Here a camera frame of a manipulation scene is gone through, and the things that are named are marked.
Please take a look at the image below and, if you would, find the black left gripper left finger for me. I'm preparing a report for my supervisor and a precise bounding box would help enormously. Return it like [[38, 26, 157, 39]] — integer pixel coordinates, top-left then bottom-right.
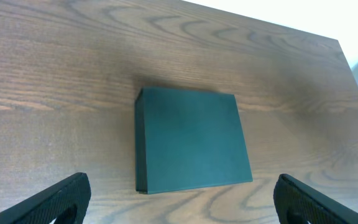
[[0, 172, 91, 224]]

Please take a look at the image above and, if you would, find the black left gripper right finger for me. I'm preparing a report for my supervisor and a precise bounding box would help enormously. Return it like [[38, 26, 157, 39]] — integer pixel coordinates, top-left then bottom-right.
[[273, 174, 358, 224]]

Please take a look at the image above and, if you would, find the black gift box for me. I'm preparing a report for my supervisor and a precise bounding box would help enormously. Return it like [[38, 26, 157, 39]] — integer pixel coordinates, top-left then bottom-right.
[[134, 86, 253, 194]]

